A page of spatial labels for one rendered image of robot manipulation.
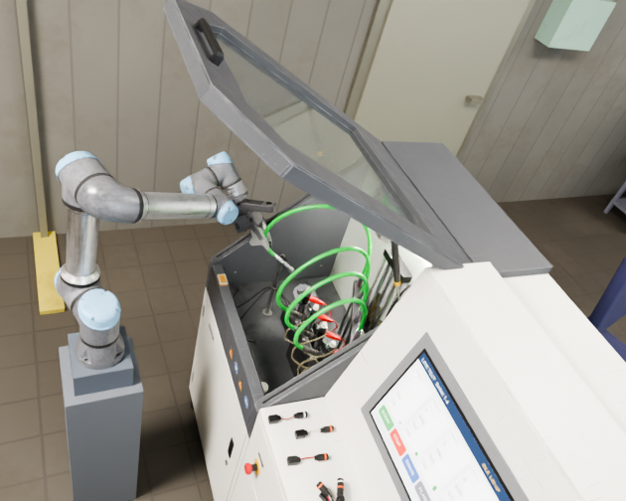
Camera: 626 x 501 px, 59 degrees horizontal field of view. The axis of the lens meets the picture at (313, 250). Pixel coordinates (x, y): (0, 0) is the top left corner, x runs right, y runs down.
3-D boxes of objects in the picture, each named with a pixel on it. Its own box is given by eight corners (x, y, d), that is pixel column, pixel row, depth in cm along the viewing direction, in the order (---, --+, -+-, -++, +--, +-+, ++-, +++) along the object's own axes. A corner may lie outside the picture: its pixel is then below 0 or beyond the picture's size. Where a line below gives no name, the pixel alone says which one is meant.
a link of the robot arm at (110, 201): (103, 198, 134) (246, 201, 172) (83, 174, 139) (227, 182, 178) (90, 237, 139) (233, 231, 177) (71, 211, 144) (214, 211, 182)
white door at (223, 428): (189, 387, 268) (205, 290, 225) (194, 386, 269) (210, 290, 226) (219, 520, 226) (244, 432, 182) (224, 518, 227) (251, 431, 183)
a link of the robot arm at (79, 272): (71, 324, 171) (77, 178, 139) (51, 292, 178) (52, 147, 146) (107, 311, 179) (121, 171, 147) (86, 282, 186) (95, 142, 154)
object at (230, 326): (207, 292, 224) (212, 264, 213) (218, 291, 225) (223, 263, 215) (245, 428, 183) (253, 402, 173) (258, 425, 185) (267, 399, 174)
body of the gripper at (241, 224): (245, 228, 195) (230, 198, 192) (265, 219, 192) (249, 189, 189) (237, 236, 189) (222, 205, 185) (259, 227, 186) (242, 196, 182)
